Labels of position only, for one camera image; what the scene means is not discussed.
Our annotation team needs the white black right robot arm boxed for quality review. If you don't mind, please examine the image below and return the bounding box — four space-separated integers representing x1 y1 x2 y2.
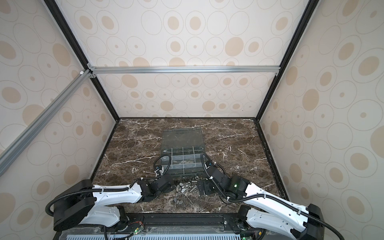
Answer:
202 163 344 240

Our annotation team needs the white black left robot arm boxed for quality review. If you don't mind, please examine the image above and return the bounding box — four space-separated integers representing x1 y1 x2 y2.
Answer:
45 175 175 232

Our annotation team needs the clear plastic organizer box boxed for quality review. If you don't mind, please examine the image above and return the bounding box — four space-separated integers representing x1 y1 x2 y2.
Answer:
156 127 206 179

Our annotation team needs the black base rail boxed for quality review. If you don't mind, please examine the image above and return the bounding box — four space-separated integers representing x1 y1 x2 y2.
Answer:
54 213 288 240

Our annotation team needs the horizontal aluminium frame bar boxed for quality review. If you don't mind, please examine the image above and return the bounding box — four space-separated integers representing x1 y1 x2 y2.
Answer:
91 66 280 74

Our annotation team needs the diagonal aluminium frame bar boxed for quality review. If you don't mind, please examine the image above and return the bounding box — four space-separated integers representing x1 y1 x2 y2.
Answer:
1 70 91 175

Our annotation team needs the black right corner post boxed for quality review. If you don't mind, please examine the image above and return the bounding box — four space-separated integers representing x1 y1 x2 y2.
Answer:
255 0 320 123

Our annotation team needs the black corner post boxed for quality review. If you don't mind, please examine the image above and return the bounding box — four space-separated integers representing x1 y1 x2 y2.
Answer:
44 0 120 122
255 0 320 123

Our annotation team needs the black left corner post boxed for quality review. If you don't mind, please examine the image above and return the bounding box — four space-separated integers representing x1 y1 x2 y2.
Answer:
44 0 120 122

